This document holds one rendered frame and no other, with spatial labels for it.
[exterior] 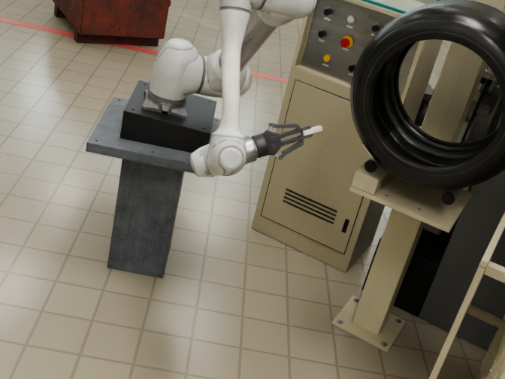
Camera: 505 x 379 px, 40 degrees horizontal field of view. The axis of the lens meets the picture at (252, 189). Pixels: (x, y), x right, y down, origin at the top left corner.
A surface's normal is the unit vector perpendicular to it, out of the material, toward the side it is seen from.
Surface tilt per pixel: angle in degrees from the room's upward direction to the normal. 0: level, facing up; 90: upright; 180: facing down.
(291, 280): 0
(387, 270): 90
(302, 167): 90
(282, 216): 90
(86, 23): 90
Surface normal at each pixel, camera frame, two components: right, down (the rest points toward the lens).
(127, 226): -0.03, 0.47
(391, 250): -0.47, 0.33
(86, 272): 0.21, -0.86
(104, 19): 0.46, 0.51
